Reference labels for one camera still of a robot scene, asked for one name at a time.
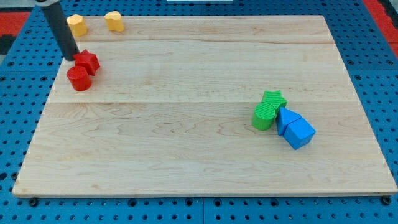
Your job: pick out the yellow hexagon block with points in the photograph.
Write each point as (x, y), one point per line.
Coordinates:
(77, 25)

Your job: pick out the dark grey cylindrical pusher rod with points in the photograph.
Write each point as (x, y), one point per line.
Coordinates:
(58, 24)

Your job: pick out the yellow heart block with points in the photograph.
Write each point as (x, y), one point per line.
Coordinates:
(114, 21)

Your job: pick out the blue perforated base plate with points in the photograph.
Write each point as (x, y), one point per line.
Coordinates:
(366, 36)

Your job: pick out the red star block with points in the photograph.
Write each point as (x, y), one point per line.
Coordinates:
(87, 60)

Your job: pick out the red cylinder block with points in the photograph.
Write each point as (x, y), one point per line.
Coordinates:
(79, 78)

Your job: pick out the light wooden board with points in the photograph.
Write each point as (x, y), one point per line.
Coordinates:
(169, 114)

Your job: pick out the silver rod mount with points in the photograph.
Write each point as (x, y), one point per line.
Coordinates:
(45, 2)

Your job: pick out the green cylinder block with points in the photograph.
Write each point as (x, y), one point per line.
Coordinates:
(263, 116)

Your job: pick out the blue triangle block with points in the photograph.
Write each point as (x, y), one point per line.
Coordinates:
(284, 118)

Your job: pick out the blue cube block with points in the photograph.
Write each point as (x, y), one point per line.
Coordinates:
(299, 133)

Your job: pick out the green star block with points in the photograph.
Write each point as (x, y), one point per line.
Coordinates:
(275, 99)

